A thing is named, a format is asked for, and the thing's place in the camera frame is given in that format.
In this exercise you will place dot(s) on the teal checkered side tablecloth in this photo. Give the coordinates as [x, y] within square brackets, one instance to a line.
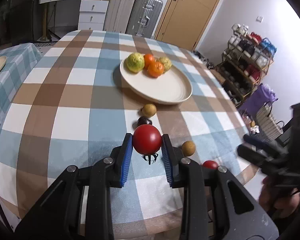
[20, 60]

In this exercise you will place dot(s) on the dark plum near plate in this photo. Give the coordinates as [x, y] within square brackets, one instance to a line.
[143, 121]

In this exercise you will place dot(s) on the small yellow-green guava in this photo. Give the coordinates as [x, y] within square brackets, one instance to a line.
[165, 61]

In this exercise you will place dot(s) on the large green-yellow guava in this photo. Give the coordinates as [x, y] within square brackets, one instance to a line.
[135, 62]

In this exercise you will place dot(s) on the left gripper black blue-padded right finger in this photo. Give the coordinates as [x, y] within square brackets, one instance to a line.
[216, 205]

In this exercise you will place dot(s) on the cream round plate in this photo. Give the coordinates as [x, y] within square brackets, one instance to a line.
[172, 87]

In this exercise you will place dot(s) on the brown longan lower right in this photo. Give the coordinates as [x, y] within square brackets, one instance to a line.
[188, 148]

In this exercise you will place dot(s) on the purple bag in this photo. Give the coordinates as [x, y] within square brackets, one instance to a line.
[262, 95]

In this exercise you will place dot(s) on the beige suitcase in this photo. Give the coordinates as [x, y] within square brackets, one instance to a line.
[117, 16]

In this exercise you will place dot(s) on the shoe rack with shoes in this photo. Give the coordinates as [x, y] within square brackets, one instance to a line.
[245, 62]

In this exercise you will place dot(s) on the brown longan near plate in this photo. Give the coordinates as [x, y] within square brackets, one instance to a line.
[149, 110]

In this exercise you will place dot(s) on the woven basket bag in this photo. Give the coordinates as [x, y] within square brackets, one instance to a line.
[267, 122]

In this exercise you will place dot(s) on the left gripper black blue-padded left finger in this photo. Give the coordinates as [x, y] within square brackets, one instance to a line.
[57, 213]

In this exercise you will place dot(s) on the large orange mandarin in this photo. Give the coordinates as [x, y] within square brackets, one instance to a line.
[155, 69]

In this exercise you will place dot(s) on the red tomato with stem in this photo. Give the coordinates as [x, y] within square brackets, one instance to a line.
[147, 140]

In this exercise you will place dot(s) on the white drawer desk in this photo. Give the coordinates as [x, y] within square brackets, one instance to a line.
[91, 13]

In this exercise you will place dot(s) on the silver aluminium suitcase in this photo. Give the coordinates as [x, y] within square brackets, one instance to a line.
[143, 17]

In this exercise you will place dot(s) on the dark basket with items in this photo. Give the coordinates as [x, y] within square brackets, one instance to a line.
[251, 125]

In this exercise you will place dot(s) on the wooden door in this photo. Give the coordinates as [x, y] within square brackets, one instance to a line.
[182, 22]

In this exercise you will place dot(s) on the operator right hand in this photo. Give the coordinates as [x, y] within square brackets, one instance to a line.
[286, 205]

